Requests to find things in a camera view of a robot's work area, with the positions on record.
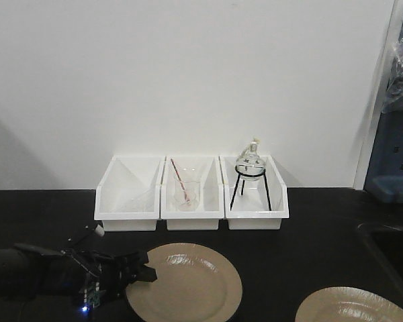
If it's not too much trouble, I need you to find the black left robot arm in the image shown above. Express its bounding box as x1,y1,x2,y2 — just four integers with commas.
0,244,157,311

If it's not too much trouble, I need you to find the black sink basin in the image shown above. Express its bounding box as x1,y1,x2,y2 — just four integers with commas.
356,223,403,296

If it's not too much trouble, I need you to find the glass beaker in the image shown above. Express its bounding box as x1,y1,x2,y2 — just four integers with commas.
173,168,200,212

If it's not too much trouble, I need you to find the middle white storage bin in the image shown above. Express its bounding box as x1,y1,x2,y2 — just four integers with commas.
161,156,225,231

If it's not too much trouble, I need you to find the right white storage bin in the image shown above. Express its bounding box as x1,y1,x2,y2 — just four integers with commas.
219,155,289,230

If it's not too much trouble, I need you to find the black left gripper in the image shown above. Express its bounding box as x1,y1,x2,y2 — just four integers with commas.
58,249,157,307

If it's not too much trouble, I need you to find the white storage bin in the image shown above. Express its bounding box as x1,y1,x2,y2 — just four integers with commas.
94,155,165,232
219,155,289,230
161,156,225,231

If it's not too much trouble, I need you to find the black wire tripod stand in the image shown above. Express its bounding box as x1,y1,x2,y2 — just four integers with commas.
230,166,272,211

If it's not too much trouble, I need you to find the left white storage bin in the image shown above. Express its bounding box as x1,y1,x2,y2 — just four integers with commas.
94,155,165,232

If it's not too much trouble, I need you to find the tan plate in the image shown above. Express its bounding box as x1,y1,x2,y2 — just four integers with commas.
126,243,243,321
295,286,403,322

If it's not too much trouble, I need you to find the blue pegboard drying rack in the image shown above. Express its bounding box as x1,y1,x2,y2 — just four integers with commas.
364,0,403,205

